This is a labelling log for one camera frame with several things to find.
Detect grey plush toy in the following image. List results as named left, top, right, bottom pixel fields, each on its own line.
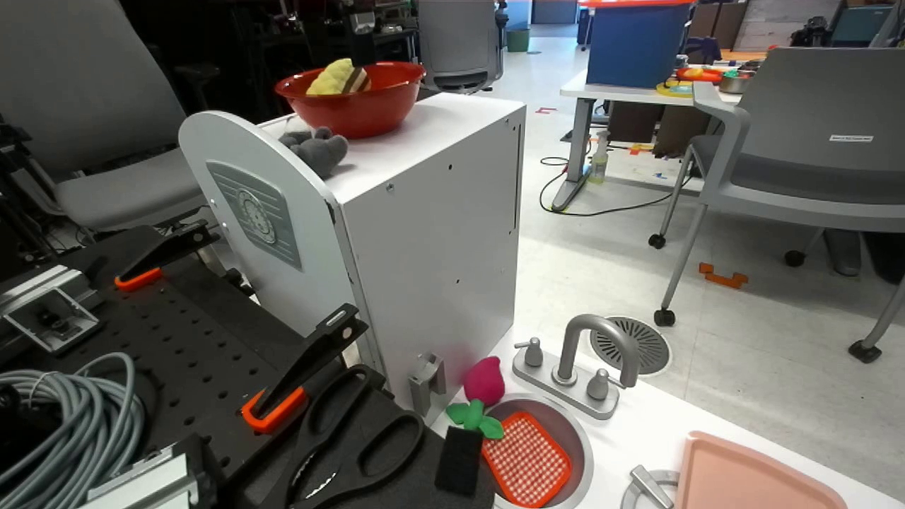
left=278, top=124, right=355, bottom=182

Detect grey toy stove burner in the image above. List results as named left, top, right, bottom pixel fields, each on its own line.
left=618, top=462, right=684, bottom=509

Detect small clear bottle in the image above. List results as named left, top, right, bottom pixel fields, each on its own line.
left=585, top=130, right=612, bottom=188

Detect grey cable coil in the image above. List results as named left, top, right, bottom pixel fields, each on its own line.
left=0, top=352, right=151, bottom=509

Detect small black block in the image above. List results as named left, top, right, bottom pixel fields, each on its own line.
left=434, top=428, right=488, bottom=500

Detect silver aluminium frame piece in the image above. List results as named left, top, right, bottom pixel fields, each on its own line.
left=0, top=263, right=106, bottom=357

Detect pink cutting board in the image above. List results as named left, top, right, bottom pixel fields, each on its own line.
left=674, top=431, right=853, bottom=509

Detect yellow desk item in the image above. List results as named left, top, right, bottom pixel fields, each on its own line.
left=653, top=77, right=700, bottom=102

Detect yellow plushy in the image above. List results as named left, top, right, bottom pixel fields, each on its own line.
left=304, top=53, right=373, bottom=100

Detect grey office chair backrest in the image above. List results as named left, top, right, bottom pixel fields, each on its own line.
left=417, top=0, right=505, bottom=94

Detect black floor cable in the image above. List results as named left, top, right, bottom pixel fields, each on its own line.
left=534, top=150, right=684, bottom=223

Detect large grey padded chair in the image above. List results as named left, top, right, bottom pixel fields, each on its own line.
left=0, top=0, right=212, bottom=237

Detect red bowl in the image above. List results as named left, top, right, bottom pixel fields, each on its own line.
left=276, top=61, right=430, bottom=143

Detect silver aluminium extrusion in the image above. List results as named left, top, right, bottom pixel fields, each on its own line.
left=79, top=439, right=209, bottom=509

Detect white toy kitchen counter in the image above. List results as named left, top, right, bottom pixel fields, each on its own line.
left=423, top=316, right=905, bottom=509

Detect black scissors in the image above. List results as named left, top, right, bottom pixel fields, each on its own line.
left=281, top=365, right=430, bottom=509

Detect grey chair with casters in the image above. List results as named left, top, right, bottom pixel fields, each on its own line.
left=647, top=45, right=905, bottom=367

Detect grey toy sink basin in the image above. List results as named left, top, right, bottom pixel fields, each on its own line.
left=474, top=393, right=597, bottom=509

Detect white toy kitchen cabinet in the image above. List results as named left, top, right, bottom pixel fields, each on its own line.
left=178, top=90, right=529, bottom=420

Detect grey toy faucet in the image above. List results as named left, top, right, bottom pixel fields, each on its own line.
left=510, top=312, right=645, bottom=425

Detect orange desk item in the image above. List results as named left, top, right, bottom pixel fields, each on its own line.
left=674, top=62, right=728, bottom=89

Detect black pegboard table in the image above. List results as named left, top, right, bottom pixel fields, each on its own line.
left=0, top=223, right=502, bottom=509

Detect small orange floor tape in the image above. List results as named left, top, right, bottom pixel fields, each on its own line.
left=696, top=260, right=754, bottom=292

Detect white desk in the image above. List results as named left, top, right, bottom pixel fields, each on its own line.
left=550, top=65, right=759, bottom=215

